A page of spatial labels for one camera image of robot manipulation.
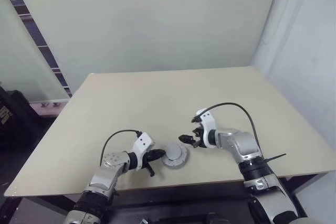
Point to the dark striped panel frame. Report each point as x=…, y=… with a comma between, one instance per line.
x=39, y=32

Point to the frosted glass panel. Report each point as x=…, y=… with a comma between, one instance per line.
x=23, y=58

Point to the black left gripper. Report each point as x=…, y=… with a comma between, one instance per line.
x=148, y=159

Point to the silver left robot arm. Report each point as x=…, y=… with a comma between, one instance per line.
x=110, y=161

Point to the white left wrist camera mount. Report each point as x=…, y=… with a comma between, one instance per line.
x=143, y=142

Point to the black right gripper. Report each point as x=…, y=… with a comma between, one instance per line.
x=200, y=138

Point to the metal panel clamp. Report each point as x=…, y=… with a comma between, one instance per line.
x=56, y=104
x=44, y=104

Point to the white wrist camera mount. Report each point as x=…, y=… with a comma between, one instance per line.
x=207, y=119
x=143, y=142

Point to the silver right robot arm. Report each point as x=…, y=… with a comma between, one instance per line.
x=241, y=142

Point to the black equipment case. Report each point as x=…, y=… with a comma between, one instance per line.
x=18, y=129

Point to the label sticker on case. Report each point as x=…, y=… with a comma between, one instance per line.
x=4, y=113

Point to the pink panel base rail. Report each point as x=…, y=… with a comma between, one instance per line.
x=50, y=110

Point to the motor stator with copper windings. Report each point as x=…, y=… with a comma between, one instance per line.
x=174, y=164

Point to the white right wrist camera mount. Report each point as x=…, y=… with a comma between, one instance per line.
x=207, y=119

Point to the black table frame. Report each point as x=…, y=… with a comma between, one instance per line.
x=183, y=197

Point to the small silver metal part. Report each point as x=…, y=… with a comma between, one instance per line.
x=145, y=221

